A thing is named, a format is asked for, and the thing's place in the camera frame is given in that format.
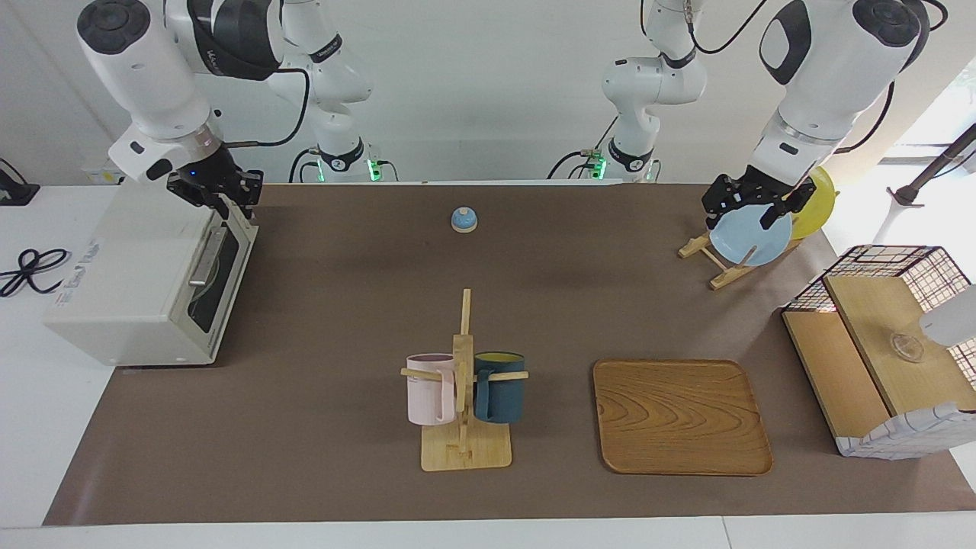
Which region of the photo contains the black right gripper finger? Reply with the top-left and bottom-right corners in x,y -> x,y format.
235,171 -> 264,222
166,177 -> 230,220

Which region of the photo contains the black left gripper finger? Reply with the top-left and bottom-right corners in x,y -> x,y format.
701,174 -> 744,230
757,183 -> 815,232

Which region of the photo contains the toaster oven glass door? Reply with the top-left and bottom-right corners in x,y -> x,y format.
169,191 -> 260,365

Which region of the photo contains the white toaster oven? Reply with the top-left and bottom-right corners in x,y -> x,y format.
43,169 -> 260,368

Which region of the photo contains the yellow plate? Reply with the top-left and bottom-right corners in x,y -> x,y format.
789,165 -> 837,242

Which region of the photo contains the light blue plate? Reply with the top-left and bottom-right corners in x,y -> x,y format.
709,204 -> 794,268

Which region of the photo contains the wooden plate rack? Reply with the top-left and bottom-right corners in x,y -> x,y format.
678,221 -> 801,291

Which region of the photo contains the black stand pole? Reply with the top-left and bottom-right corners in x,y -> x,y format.
888,122 -> 976,207

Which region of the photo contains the wooden step shelf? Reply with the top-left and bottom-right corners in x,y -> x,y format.
783,274 -> 976,437

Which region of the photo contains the black clamp foot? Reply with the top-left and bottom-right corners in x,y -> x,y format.
0,158 -> 40,207

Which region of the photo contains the small clear glass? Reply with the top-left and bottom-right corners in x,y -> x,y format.
888,332 -> 926,363

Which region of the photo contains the wooden tray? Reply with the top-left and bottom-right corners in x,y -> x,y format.
592,358 -> 774,477

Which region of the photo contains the pink mug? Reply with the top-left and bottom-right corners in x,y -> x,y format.
405,353 -> 457,426

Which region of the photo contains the brown table mat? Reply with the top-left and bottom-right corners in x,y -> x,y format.
43,183 -> 976,527

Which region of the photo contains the dark blue mug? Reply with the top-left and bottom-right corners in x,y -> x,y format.
473,351 -> 526,425

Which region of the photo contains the wooden mug rack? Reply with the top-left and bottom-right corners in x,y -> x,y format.
400,288 -> 529,472

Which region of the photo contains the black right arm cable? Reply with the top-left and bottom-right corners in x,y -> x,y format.
221,65 -> 310,147

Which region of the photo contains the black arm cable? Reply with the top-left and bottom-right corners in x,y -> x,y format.
644,0 -> 946,155
221,65 -> 310,147

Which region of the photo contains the black right base cable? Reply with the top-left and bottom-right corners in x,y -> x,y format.
288,147 -> 321,184

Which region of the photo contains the black base cable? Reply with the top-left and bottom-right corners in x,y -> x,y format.
288,147 -> 321,184
547,149 -> 603,180

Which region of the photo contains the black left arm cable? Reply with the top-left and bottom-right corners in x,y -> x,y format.
644,0 -> 946,155

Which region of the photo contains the black left base cable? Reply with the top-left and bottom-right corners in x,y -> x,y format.
547,149 -> 603,180

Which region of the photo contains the black looped cable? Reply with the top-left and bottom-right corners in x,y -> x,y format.
0,248 -> 71,298

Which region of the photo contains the wire basket with plaid liner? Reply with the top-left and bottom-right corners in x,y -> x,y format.
782,245 -> 976,460

